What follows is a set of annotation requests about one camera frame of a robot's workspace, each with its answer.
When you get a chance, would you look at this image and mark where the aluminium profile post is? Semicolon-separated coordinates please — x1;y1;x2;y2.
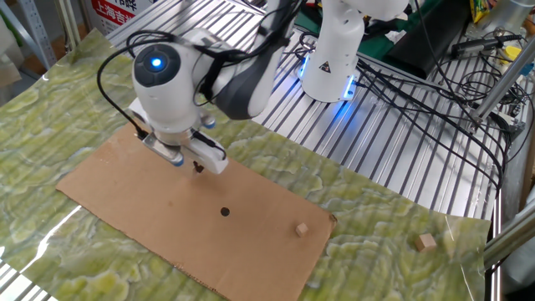
471;37;535;126

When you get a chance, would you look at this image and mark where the black power cable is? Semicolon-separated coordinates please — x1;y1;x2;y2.
354;74;502;193
354;58;509;191

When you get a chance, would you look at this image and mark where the green cutting mat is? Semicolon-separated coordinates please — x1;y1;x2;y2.
294;0;444;62

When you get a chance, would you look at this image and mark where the cardboard box red print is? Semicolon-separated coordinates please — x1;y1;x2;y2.
82;0;158;37

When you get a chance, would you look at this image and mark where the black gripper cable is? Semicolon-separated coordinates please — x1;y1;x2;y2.
191;129;229;162

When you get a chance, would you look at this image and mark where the grey metal shelf post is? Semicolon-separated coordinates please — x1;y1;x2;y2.
15;0;58;70

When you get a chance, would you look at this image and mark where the yellow snack bag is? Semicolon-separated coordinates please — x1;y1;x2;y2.
470;0;502;24

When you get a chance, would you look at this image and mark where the brown cardboard sheet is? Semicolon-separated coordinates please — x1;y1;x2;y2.
55;123;338;301

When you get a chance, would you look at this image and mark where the silver wrist camera blue cap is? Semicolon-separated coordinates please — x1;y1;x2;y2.
199;113;218;130
140;131;186;168

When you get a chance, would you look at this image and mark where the small yellow object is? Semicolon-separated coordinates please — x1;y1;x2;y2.
503;44;523;64

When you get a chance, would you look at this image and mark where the medium wooden block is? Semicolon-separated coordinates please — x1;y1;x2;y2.
415;232;438;253

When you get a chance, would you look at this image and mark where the green marble pattern mat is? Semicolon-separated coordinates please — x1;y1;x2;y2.
0;28;492;301

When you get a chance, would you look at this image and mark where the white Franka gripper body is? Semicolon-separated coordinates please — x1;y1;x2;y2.
127;98;230;176

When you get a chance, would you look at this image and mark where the aluminium rail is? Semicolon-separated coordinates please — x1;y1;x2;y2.
483;204;535;268

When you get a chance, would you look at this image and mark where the black handheld tool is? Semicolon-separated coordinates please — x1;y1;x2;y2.
450;33;524;59

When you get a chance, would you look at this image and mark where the black camera cable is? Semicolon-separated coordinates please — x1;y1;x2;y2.
96;29;176;141

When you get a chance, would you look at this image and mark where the black pouch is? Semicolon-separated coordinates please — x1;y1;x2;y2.
382;0;472;80

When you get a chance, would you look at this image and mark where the thin black cable coil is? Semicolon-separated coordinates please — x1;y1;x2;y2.
457;69;511;105

